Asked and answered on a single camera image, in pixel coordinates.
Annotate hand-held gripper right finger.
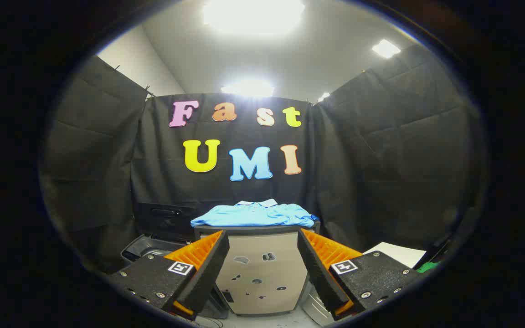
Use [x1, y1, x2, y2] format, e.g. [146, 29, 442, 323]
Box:
[297, 228, 422, 320]

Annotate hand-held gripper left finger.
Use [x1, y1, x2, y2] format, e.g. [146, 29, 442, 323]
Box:
[110, 230, 230, 319]

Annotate dark grey washing machine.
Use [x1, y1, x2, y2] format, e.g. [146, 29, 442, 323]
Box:
[121, 233, 229, 319]

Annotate light blue polo shirt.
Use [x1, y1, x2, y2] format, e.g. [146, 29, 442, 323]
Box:
[190, 199, 319, 228]

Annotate grey cabinet with dark top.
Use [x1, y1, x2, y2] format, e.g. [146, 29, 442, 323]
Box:
[193, 222, 321, 316]

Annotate grey metal box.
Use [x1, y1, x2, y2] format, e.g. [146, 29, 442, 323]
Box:
[301, 287, 336, 327]

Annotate green object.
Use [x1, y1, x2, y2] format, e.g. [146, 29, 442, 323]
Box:
[415, 261, 442, 274]

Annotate black backdrop cloth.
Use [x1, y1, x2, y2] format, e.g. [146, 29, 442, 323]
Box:
[39, 43, 489, 274]

